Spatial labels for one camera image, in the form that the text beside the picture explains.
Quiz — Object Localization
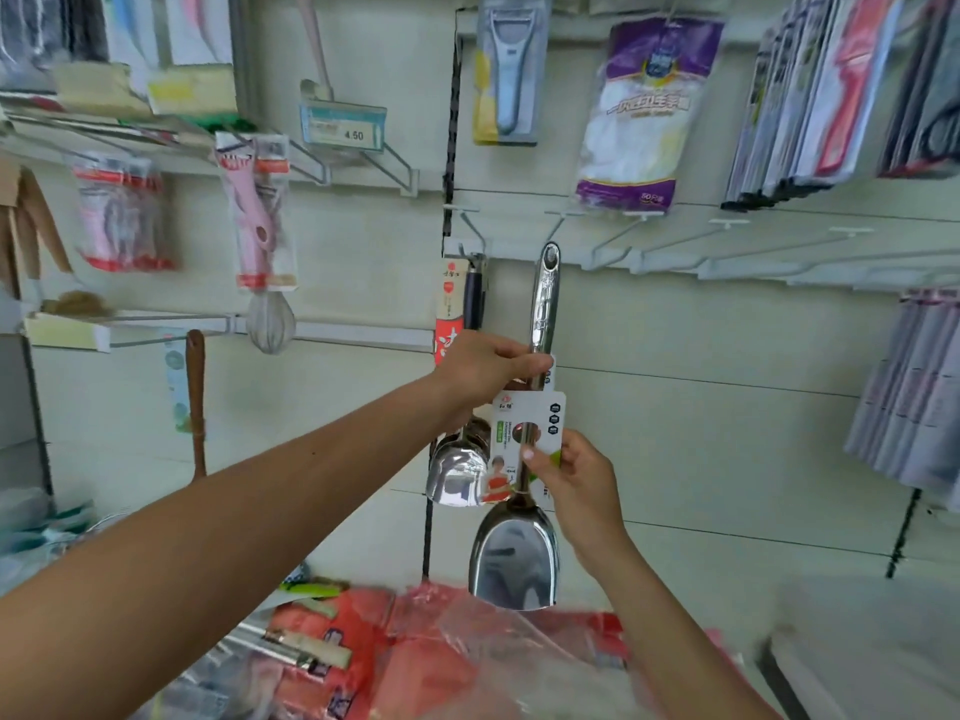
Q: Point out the person's left hand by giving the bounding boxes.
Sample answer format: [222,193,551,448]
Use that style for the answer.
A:
[432,329,554,423]

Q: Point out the person's right hand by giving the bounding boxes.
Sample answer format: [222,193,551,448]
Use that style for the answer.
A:
[520,427,632,573]

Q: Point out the red white packet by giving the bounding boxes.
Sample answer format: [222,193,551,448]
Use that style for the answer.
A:
[424,254,494,511]

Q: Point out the steel spatula with label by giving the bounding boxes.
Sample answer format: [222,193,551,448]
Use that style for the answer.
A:
[468,239,569,612]

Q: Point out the person's left forearm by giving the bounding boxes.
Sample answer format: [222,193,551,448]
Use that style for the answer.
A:
[0,374,467,720]

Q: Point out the person's right forearm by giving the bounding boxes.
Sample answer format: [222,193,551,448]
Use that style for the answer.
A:
[592,539,782,720]

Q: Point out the red plastic wrapped packets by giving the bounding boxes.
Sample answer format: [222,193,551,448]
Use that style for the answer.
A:
[270,580,752,720]

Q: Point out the white price label holder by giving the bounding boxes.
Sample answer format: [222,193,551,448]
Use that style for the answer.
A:
[297,100,389,153]

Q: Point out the dark wooden spatula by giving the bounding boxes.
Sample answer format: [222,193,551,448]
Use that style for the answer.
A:
[183,329,209,481]

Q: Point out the white purple bag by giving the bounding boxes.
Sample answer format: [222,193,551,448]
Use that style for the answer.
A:
[574,14,726,216]

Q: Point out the blue yellow peeler packet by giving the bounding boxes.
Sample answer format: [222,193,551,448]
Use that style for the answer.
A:
[475,0,552,147]

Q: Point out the large steel strainer ladle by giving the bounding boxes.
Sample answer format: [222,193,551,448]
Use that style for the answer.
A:
[225,622,354,672]

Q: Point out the row of scissors packets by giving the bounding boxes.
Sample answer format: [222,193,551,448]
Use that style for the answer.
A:
[843,289,960,511]

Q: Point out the pale round hanging utensil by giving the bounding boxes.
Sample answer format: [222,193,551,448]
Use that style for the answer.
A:
[292,0,335,102]

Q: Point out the row of hanging flat packets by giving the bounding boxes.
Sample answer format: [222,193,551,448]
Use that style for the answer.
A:
[723,0,906,204]

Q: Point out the white green utensil packet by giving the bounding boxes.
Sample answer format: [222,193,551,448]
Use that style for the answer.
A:
[162,0,234,66]
[102,0,159,61]

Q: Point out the pile of plastic wrapped utensils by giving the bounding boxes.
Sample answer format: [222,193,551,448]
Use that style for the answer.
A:
[0,487,354,720]

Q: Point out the wooden dish brushes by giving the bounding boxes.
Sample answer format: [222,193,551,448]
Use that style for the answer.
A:
[0,154,32,301]

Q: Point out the black scissors grey card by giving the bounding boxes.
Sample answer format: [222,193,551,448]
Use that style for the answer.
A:
[877,0,960,181]

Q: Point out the black utensil packet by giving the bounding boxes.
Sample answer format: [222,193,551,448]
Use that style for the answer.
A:
[0,0,69,69]

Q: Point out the black wall divider strip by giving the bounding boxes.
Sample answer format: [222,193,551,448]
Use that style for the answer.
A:
[420,7,467,594]

